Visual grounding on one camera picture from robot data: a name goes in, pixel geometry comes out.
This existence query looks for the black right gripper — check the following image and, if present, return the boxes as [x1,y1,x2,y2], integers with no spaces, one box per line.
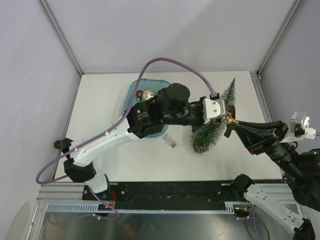
[229,118,304,178]

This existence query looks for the small green christmas tree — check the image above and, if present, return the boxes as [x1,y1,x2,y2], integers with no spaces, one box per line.
[191,79,236,154]

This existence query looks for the brown ribbon bow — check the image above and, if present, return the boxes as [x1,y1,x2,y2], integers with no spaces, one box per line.
[214,105,238,138]

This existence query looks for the clear battery box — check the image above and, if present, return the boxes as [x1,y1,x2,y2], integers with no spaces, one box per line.
[162,134,178,149]

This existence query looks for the dark brown bauble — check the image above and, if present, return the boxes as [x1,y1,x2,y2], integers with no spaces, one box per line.
[53,140,63,149]
[135,90,143,99]

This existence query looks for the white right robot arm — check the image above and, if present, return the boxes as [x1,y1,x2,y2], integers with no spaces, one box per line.
[225,119,320,240]

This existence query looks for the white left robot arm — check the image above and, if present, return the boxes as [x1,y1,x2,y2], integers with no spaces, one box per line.
[60,83,227,200]

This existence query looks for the silver ribbed bauble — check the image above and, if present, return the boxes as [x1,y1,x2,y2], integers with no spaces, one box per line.
[141,88,156,101]

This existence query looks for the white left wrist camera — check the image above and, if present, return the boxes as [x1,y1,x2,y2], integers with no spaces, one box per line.
[202,98,227,124]

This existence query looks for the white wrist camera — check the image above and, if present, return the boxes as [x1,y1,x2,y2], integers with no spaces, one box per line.
[202,98,227,124]
[281,111,317,143]

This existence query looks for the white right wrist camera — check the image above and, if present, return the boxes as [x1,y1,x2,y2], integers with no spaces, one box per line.
[281,111,317,143]

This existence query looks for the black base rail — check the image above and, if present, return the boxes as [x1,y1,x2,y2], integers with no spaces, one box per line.
[82,174,262,210]

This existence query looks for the grey slotted cable duct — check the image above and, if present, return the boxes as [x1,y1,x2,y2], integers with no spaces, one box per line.
[46,202,244,215]

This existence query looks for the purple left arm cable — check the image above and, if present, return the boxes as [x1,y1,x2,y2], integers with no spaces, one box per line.
[36,57,221,221]

